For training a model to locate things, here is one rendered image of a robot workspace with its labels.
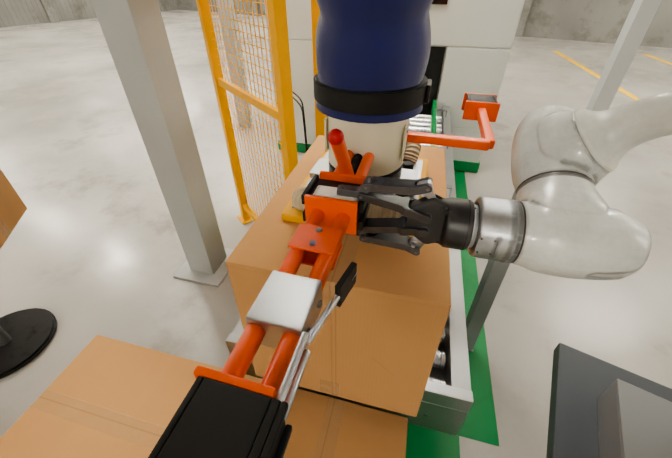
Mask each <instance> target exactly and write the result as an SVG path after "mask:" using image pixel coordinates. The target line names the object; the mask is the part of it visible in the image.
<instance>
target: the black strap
mask: <svg viewBox="0 0 672 458"><path fill-rule="evenodd" d="M313 83H314V98H315V100H316V101H317V102H318V103H319V104H321V105H322V106H324V107H326V108H329V109H331V110H334V111H338V112H343V113H348V114H356V115H375V116H378V115H392V114H399V113H405V112H408V111H412V110H414V109H416V108H418V107H420V106H421V105H422V104H424V103H426V104H427V103H428V102H429V97H430V91H431V84H432V79H427V77H426V76H425V75H424V77H423V80H422V81H421V83H420V84H418V85H417V86H413V87H410V88H405V89H401V90H394V91H376V92H362V91H351V90H342V89H337V88H333V87H330V86H328V85H325V84H323V83H321V82H320V80H319V76H318V73H317V74H316V75H315V76H314V78H313Z"/></svg>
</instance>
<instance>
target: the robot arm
mask: <svg viewBox="0 0 672 458"><path fill-rule="evenodd" d="M668 135H672V91H669V92H664V93H660V94H656V95H652V96H648V97H645V98H642V99H639V100H635V101H632V102H629V103H626V104H623V105H620V106H617V107H614V108H611V109H608V110H603V111H593V110H587V109H584V108H580V109H578V110H574V109H572V108H569V107H565V106H561V105H546V106H542V107H539V108H537V109H535V110H533V111H531V112H530V113H529V114H527V115H526V116H525V117H524V118H523V120H522V121H521V122H520V124H519V125H518V127H517V129H516V131H515V134H514V137H513V142H512V149H511V175H512V182H513V185H514V188H515V194H516V200H512V199H510V200H507V199H499V198H491V197H483V196H481V197H478V198H477V199H476V200H475V202H473V201H472V200H469V199H461V198H454V197H449V198H443V197H441V196H439V195H437V194H435V193H434V189H433V179H432V178H431V177H425V178H420V179H416V180H415V179H402V178H389V177H376V176H366V177H365V179H364V181H363V183H362V184H361V186H350V185H343V184H342V185H339V186H338V188H337V187H329V186H322V185H318V186H317V188H316V190H315V192H314V193H313V195H315V196H322V197H329V198H335V199H342V200H348V201H355V202H358V201H359V200H360V201H365V202H367V203H370V204H373V205H377V206H380V207H383V208H386V209H390V210H393V211H396V212H399V213H401V215H403V216H401V217H400V218H366V220H365V223H364V227H363V230H362V231H359V230H358V229H357V233H356V235H357V236H360V237H359V240H360V241H362V242H366V243H371V244H376V245H380V246H385V247H390V248H395V249H400V250H405V251H407V252H409V253H411V254H413V255H415V256H417V255H419V254H420V249H421V248H422V246H423V245H424V244H431V243H438V244H439V245H441V246H442V247H445V248H451V249H457V250H465V249H468V253H469V255H470V256H472V257H476V258H482V259H488V260H494V261H500V262H503V263H512V264H516V265H519V266H522V267H524V268H526V269H528V270H530V271H534V272H537V273H541V274H546V275H551V276H557V277H563V278H572V279H584V280H619V279H623V278H625V277H627V276H629V275H632V274H634V273H636V272H637V271H639V270H640V269H641V268H642V267H643V266H644V265H645V263H646V262H647V259H648V257H649V254H650V251H651V245H652V239H651V234H650V231H649V230H648V228H647V227H646V226H645V225H644V224H642V223H641V222H640V221H638V220H637V219H635V218H634V217H632V216H630V215H629V214H627V213H625V212H623V211H621V210H618V209H614V208H609V207H608V204H607V202H606V201H605V200H604V199H603V198H602V197H601V195H600V194H599V193H598V191H597V189H596V185H597V184H598V183H599V182H600V181H601V180H602V179H603V178H604V177H605V176H606V175H607V174H609V173H610V172H612V171H614V170H616V169H617V167H618V165H619V162H620V160H621V159H622V157H623V156H624V155H625V154H626V153H627V152H628V151H629V150H631V149H633V148H634V147H636V146H638V145H640V144H642V143H645V142H647V141H650V140H653V139H656V138H659V137H664V136H668ZM395 194H402V195H420V197H423V198H420V199H414V198H411V197H408V196H405V197H401V196H398V195H395ZM424 196H425V197H424ZM410 236H412V237H410Z"/></svg>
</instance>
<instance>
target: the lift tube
mask: <svg viewBox="0 0 672 458"><path fill-rule="evenodd" d="M432 2H433V0H317V3H318V6H319V9H320V15H319V19H318V23H317V29H316V38H315V46H316V64H317V71H318V76H319V80H320V82H321V83H323V84H325V85H328V86H330V87H333V88H337V89H342V90H351V91H362V92H376V91H394V90H401V89H405V88H410V87H413V86H417V85H418V84H420V83H421V81H422V80H423V77H424V74H425V71H426V68H427V65H428V61H429V56H430V50H431V24H430V13H429V10H430V7H431V4H432ZM316 107H317V109H318V110H319V111H320V112H321V113H323V114H325V115H327V116H329V117H332V118H335V119H339V120H343V121H348V122H355V123H367V124H379V123H392V122H398V121H404V120H407V119H410V118H413V117H415V116H417V115H418V114H420V113H421V111H422V109H423V105H421V106H420V107H418V108H416V109H414V110H412V111H408V112H405V113H399V114H392V115H378V116H375V115H356V114H348V113H343V112H338V111H334V110H331V109H329V108H326V107H324V106H322V105H321V104H319V103H318V102H317V101H316Z"/></svg>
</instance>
